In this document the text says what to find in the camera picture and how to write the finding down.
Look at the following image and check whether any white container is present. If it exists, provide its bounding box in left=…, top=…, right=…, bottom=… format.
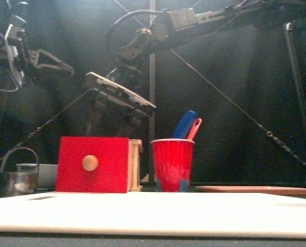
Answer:
left=37, top=163, right=60, bottom=189

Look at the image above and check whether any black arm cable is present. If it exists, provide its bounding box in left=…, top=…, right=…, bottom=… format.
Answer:
left=104, top=9, right=162, bottom=66

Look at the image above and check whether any red plastic cup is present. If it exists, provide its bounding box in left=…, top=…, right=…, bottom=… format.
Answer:
left=149, top=138, right=197, bottom=193

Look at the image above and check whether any blue utensil handle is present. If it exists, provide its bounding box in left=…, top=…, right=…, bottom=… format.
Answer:
left=173, top=109, right=200, bottom=140

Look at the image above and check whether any small metal pot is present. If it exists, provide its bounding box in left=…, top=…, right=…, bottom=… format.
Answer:
left=0, top=146, right=42, bottom=197

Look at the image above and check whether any brown wooden plate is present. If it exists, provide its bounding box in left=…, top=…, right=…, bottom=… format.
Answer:
left=196, top=184, right=306, bottom=197

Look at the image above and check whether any white cutting board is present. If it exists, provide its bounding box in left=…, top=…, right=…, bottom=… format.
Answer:
left=0, top=191, right=306, bottom=240

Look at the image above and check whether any grey metal frame tube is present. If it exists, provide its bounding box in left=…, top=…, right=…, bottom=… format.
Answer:
left=284, top=21, right=306, bottom=162

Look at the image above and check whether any vertical metal frame pole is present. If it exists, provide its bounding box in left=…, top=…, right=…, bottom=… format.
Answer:
left=149, top=0, right=158, bottom=184

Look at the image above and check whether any red utensil handle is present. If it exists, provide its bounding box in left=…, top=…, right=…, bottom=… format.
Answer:
left=185, top=117, right=205, bottom=142

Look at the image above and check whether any wooden box with red face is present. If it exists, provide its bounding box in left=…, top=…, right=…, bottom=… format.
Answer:
left=56, top=135, right=145, bottom=194

